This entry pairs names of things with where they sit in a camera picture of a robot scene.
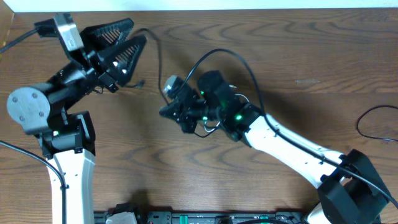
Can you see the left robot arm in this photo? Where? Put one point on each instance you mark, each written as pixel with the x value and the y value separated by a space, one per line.
pixel 67 140

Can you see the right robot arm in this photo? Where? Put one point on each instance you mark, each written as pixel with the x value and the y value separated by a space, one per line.
pixel 349 188

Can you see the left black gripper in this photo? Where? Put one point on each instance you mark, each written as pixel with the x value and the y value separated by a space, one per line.
pixel 115 71

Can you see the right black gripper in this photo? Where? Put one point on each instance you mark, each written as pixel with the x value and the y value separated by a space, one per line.
pixel 180 113

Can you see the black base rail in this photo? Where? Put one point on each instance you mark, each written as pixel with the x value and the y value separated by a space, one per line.
pixel 130 213

